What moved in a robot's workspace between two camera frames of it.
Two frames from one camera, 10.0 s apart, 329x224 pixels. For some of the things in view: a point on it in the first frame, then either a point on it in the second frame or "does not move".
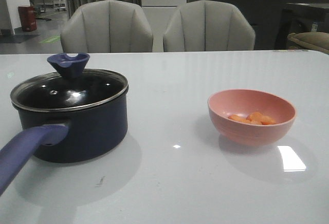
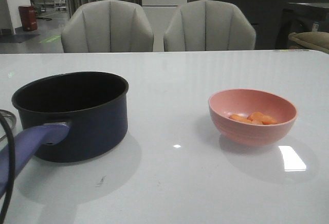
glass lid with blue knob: (71, 87) -> (10, 117)
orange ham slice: (267, 120) does not move
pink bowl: (242, 102) does not move
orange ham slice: (239, 118) does not move
